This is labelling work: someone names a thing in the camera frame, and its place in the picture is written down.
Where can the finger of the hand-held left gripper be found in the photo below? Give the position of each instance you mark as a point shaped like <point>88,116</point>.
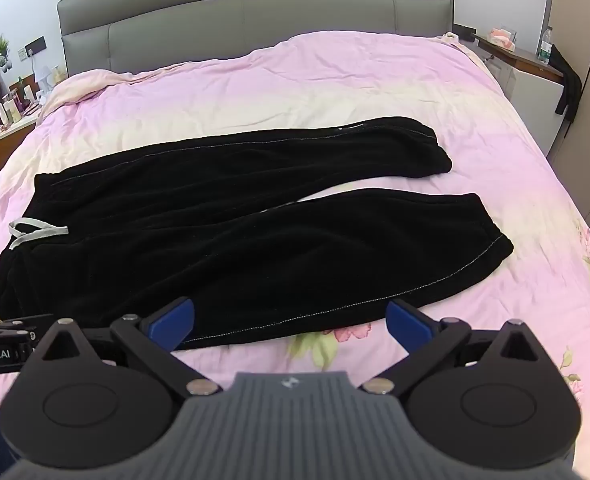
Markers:
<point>5,324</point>

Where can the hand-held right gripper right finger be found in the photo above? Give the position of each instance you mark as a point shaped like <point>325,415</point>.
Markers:
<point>409,327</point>

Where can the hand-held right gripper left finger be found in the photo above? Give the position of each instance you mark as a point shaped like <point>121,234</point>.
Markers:
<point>171,324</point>

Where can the black pants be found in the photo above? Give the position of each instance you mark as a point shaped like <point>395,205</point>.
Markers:
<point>235,220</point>

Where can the white bottle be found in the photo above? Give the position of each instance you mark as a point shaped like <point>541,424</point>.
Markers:
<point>3,113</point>

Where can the white table lamp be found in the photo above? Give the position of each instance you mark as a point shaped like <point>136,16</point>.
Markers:
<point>42,79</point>

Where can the pink floral bed sheet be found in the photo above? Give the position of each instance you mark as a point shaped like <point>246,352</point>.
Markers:
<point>285,85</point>

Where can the white nightstand with wooden top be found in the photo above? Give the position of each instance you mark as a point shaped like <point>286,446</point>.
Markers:
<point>530,85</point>

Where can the small potted plant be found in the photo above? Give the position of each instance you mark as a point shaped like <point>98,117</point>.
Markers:
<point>2,52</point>

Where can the black hanging cloth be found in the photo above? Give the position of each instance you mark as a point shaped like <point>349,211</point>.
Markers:
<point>566,82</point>

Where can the beige wardrobe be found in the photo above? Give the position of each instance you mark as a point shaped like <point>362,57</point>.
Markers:
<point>587,85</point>

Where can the small black box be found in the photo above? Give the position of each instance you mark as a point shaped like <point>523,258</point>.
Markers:
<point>464,31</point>

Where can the pink tissue box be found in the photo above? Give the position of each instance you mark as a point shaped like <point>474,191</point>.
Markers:
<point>503,37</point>

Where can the clear water bottle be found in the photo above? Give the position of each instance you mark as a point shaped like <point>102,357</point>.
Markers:
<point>545,46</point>

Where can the grey upholstered headboard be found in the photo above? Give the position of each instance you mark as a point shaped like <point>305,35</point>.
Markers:
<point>255,15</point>

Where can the black wall switch panel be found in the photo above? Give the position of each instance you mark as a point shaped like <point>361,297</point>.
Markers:
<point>34,47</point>

